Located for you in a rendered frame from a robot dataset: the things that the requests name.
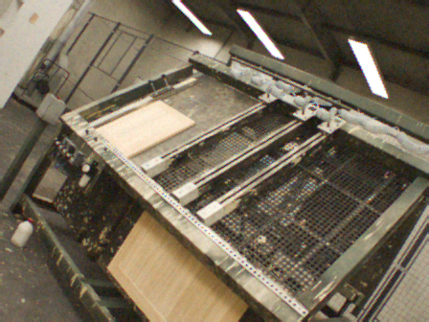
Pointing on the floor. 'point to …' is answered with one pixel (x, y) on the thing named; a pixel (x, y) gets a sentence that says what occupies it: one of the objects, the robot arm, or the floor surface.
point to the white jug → (23, 233)
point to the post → (21, 157)
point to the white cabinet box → (25, 37)
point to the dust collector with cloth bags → (52, 52)
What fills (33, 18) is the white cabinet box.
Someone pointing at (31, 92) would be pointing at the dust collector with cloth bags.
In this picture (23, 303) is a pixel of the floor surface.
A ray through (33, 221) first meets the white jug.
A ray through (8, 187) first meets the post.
